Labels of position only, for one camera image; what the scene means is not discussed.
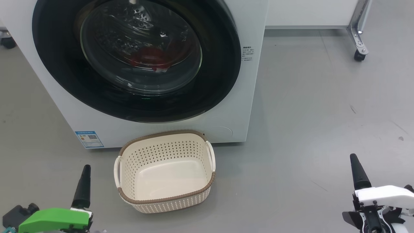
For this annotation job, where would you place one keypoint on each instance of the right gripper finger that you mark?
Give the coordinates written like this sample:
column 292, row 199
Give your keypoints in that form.
column 359, row 174

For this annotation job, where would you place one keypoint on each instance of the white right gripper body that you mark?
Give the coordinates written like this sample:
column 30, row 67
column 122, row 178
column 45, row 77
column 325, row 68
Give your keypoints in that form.
column 388, row 195

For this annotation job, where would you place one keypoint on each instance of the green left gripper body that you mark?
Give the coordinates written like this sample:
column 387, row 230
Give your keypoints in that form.
column 55, row 220

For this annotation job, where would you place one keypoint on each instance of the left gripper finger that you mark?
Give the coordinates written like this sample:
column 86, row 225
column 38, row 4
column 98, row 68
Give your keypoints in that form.
column 83, row 191

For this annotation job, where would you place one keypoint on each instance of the dark round glass washer door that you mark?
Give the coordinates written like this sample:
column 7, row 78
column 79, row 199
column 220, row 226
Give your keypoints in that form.
column 58, row 64

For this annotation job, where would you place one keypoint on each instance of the red and white garment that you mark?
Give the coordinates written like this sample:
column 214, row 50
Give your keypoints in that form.
column 145, row 58

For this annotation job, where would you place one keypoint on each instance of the cream perforated laundry basket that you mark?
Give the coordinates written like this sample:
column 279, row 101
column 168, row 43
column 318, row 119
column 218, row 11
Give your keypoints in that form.
column 161, row 181

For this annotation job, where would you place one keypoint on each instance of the white front-load washing machine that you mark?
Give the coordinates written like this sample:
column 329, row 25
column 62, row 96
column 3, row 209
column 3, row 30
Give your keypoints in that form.
column 252, row 97

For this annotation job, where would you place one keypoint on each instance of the blue energy label sticker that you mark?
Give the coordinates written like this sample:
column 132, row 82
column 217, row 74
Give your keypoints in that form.
column 89, row 139

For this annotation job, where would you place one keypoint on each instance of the black caster wheel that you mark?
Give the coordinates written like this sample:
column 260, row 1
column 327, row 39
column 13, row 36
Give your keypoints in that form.
column 7, row 42
column 359, row 56

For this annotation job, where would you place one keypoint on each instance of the round filter cover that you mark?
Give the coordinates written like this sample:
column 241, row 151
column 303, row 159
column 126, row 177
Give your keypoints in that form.
column 226, row 131

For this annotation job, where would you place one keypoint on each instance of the metal cart leg with caster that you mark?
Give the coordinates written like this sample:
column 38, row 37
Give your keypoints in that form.
column 357, row 29

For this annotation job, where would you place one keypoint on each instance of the small black text sticker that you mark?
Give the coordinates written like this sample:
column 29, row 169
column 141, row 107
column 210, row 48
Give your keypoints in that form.
column 248, row 53

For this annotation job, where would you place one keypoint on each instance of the white partition panel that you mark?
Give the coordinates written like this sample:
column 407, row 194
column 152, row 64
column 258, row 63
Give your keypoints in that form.
column 307, row 13

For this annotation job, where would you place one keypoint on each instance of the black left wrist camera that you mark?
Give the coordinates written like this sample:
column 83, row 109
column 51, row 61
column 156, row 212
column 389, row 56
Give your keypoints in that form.
column 17, row 213

